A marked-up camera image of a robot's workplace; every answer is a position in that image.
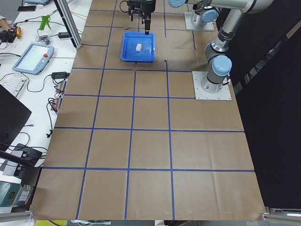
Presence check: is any blue plastic tray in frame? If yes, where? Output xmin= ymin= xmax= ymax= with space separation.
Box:
xmin=120 ymin=31 xmax=155 ymax=62

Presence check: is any black power adapter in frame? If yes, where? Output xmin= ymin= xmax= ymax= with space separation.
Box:
xmin=58 ymin=32 xmax=70 ymax=39

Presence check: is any teach pendant tablet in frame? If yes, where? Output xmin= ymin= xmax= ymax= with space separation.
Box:
xmin=12 ymin=43 xmax=55 ymax=75

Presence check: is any black smartphone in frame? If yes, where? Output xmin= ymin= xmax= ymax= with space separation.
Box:
xmin=17 ymin=6 xmax=36 ymax=12

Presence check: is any brown paper table cover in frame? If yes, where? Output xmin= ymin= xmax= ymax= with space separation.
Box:
xmin=31 ymin=0 xmax=264 ymax=220

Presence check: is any white keyboard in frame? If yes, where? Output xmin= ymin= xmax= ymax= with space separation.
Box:
xmin=0 ymin=73 xmax=29 ymax=98

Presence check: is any black monitor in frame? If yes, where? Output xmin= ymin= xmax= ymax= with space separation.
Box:
xmin=0 ymin=86 xmax=32 ymax=151

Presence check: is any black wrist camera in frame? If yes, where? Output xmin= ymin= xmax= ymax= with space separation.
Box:
xmin=127 ymin=0 xmax=144 ymax=22

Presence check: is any aluminium frame post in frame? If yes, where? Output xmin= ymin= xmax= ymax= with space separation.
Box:
xmin=54 ymin=0 xmax=82 ymax=49

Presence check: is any green handled reach grabber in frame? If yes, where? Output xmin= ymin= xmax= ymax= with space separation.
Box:
xmin=39 ymin=15 xmax=51 ymax=31

